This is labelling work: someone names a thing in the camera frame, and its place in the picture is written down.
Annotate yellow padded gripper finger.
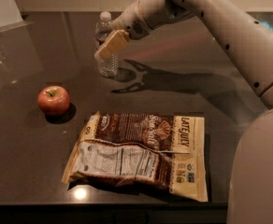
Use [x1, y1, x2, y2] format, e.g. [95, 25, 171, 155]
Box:
[94, 30, 130, 61]

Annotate brown chips bag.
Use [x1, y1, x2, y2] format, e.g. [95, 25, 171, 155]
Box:
[62, 112, 208, 202]

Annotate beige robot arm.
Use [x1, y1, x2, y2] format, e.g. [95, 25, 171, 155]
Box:
[94, 0, 273, 224]

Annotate red apple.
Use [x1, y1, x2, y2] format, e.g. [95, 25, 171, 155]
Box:
[37, 86, 70, 116]

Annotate clear plastic water bottle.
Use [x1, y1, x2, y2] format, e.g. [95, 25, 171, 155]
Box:
[95, 11, 118, 78]

